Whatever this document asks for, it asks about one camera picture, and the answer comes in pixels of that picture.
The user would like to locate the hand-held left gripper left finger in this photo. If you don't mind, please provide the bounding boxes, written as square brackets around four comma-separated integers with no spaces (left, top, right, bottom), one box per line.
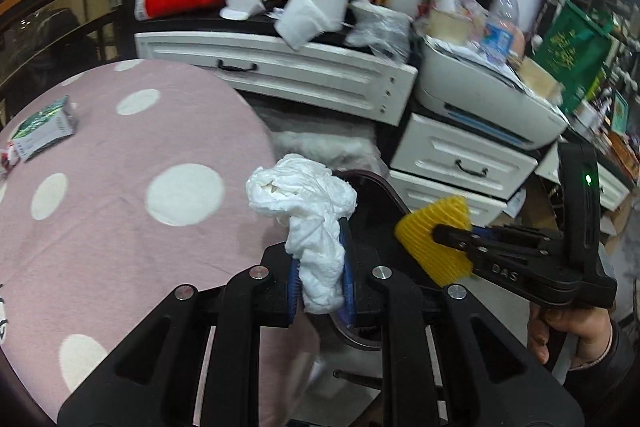
[57,243,306,427]

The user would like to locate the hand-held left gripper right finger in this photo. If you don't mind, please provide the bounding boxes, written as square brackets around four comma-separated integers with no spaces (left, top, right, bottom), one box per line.
[340,219,586,427]

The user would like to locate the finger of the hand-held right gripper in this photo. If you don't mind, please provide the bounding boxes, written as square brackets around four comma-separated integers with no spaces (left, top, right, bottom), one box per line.
[431,224,547,266]
[472,223,567,246]

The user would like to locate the white tissue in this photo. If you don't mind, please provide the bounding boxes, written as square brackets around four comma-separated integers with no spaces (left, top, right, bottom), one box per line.
[246,153,358,315]

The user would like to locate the yellow foam fruit net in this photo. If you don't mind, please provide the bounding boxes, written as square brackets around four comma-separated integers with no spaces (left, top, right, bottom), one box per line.
[394,197,473,288]

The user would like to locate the person's right forearm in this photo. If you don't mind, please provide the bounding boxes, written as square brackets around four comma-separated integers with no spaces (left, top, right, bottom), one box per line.
[562,322,640,427]

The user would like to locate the person's right hand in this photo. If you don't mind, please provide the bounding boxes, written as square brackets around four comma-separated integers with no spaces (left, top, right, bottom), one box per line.
[527,304,614,371]

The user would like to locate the white drawer unit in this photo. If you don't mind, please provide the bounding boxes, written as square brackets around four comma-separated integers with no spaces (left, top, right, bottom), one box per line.
[389,112,540,228]

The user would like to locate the white fluffy rug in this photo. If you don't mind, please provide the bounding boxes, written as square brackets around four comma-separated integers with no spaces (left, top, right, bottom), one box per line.
[270,129,381,172]

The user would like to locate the white printer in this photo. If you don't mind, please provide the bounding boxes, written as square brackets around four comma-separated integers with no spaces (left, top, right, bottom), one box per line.
[417,34,571,151]

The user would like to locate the small cardboard box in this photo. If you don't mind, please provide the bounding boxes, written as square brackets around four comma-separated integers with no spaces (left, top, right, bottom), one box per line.
[517,57,566,105]

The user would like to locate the pink polka dot tablecloth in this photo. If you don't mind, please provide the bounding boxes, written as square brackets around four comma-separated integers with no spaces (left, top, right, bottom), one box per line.
[0,59,321,427]

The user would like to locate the green gift bag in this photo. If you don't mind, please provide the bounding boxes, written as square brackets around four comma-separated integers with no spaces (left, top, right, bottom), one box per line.
[532,1,616,115]

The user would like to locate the clear water bottle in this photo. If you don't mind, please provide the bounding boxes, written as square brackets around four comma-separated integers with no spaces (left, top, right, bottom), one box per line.
[482,0,521,65]

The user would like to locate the white drawer cabinet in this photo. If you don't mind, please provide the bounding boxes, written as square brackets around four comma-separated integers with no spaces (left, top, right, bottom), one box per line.
[134,32,418,126]

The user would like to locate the clear plastic bag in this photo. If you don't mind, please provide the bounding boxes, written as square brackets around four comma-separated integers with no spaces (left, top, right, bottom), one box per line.
[345,4,413,62]

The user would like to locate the white plastic tub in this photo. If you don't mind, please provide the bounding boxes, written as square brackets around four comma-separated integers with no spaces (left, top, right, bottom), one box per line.
[302,0,353,32]

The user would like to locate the white cap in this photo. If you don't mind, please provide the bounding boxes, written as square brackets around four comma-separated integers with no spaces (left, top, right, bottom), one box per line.
[220,0,267,21]

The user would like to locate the green drink carton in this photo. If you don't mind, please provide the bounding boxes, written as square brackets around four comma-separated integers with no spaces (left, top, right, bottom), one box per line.
[10,96,80,162]

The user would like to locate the small red white wrapper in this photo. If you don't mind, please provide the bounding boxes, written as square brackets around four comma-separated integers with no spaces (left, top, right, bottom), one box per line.
[0,146,21,180]

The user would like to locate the black drawer handle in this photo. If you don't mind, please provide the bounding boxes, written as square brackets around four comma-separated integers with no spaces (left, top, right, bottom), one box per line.
[216,59,259,74]
[455,159,490,178]

